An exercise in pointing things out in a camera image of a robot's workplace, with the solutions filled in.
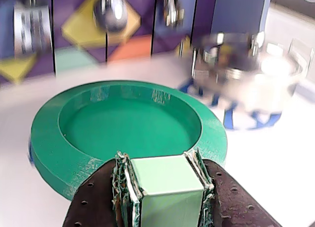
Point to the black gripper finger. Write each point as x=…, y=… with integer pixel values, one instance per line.
x=98, y=197
x=231, y=200

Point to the green round plate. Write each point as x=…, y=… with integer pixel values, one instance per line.
x=123, y=126

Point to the shiny steel pot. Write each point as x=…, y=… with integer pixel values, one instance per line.
x=261, y=72

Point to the purple patterned backsplash panel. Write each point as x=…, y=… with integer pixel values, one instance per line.
x=81, y=40

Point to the steel slotted spatula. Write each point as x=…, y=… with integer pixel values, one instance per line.
x=30, y=30

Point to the steel ladle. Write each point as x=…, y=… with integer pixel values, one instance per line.
x=112, y=14

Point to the steel hanging utensil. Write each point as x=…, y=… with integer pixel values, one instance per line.
x=173, y=11

